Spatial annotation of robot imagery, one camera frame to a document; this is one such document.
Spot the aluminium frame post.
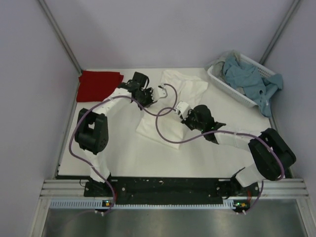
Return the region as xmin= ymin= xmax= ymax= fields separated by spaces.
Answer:
xmin=37 ymin=0 xmax=82 ymax=75
xmin=259 ymin=0 xmax=304 ymax=65

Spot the light blue t-shirt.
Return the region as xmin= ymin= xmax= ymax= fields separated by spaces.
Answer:
xmin=222 ymin=55 xmax=283 ymax=118

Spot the left aluminium frame post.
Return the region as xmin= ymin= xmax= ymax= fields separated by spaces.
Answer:
xmin=37 ymin=0 xmax=82 ymax=75

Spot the folded red t-shirt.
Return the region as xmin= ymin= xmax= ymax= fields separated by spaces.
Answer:
xmin=76 ymin=71 xmax=123 ymax=103

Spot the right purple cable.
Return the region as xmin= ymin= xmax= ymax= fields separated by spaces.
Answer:
xmin=155 ymin=106 xmax=285 ymax=213

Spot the white plastic laundry basket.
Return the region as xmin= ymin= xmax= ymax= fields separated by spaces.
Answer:
xmin=206 ymin=54 xmax=275 ymax=108

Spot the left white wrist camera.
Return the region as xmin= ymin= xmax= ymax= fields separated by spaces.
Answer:
xmin=153 ymin=84 xmax=168 ymax=101

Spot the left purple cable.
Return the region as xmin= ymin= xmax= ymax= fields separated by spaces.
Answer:
xmin=69 ymin=83 xmax=179 ymax=214

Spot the right aluminium frame post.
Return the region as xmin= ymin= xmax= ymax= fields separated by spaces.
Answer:
xmin=259 ymin=0 xmax=304 ymax=65

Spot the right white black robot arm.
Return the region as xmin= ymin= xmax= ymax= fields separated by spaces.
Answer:
xmin=176 ymin=102 xmax=296 ymax=196

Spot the purple cable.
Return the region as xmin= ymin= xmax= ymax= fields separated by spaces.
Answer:
xmin=155 ymin=106 xmax=285 ymax=213
xmin=69 ymin=83 xmax=179 ymax=214

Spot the white floral print t-shirt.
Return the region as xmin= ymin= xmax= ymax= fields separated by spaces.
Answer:
xmin=136 ymin=70 xmax=208 ymax=149

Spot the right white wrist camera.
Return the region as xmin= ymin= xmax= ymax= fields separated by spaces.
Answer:
xmin=175 ymin=101 xmax=191 ymax=119

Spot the slotted grey cable duct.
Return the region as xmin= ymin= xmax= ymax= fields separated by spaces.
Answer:
xmin=49 ymin=199 xmax=247 ymax=210

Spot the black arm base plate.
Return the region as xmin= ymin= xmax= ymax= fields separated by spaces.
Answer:
xmin=84 ymin=176 xmax=259 ymax=204

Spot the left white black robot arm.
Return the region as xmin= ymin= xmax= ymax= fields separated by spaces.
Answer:
xmin=69 ymin=72 xmax=167 ymax=196

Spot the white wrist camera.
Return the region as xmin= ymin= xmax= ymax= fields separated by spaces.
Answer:
xmin=175 ymin=101 xmax=191 ymax=119
xmin=153 ymin=84 xmax=168 ymax=101

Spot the grey crumpled t-shirt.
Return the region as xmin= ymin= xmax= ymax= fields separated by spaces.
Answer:
xmin=204 ymin=50 xmax=240 ymax=76

